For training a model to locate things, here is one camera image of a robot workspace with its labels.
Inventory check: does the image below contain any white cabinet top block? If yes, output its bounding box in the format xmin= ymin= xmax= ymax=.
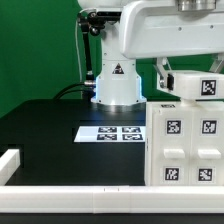
xmin=157 ymin=70 xmax=224 ymax=100

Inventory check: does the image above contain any white cabinet door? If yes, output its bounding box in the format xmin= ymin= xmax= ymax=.
xmin=152 ymin=110 xmax=192 ymax=186
xmin=190 ymin=111 xmax=224 ymax=186

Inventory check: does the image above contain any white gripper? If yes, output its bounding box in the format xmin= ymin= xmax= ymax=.
xmin=119 ymin=0 xmax=224 ymax=91

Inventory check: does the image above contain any white marker base plate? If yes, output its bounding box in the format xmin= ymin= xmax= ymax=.
xmin=74 ymin=126 xmax=145 ymax=143

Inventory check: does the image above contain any white cabinet body box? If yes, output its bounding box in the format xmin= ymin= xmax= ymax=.
xmin=144 ymin=101 xmax=224 ymax=186

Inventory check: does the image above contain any black cable bundle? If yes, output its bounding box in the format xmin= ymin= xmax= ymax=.
xmin=53 ymin=82 xmax=98 ymax=101

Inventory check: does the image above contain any white U-shaped fence frame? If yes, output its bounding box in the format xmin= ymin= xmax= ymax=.
xmin=0 ymin=149 xmax=224 ymax=214

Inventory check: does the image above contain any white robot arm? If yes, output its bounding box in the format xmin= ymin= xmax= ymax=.
xmin=77 ymin=0 xmax=224 ymax=109

